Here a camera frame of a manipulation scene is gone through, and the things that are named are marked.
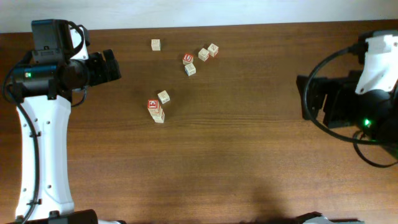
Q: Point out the plain wooden block middle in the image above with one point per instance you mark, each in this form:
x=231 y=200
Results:
x=164 y=97

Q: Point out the wooden block red picture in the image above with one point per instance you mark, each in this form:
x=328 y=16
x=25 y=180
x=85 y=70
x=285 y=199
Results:
x=154 y=108

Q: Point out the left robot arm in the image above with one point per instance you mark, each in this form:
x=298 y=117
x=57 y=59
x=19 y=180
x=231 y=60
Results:
x=41 y=85

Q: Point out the wooden block red drawing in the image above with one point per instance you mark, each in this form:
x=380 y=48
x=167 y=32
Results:
x=160 y=118

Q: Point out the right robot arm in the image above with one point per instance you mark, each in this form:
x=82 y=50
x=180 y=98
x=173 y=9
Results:
x=385 y=136

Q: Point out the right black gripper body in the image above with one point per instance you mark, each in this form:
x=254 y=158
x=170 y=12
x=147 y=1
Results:
x=341 y=106

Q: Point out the plain wooden block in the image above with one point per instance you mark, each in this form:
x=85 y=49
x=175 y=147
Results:
x=156 y=44
x=164 y=97

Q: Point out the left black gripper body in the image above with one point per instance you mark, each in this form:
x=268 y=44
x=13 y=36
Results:
x=97 y=68

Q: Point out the red U wooden block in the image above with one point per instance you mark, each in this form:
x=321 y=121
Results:
x=187 y=59

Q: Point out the plain wooden block far left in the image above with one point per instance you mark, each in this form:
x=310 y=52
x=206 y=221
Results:
x=156 y=44

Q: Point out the wooden block beside top right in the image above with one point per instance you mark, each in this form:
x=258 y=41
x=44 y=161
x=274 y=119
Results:
x=203 y=54

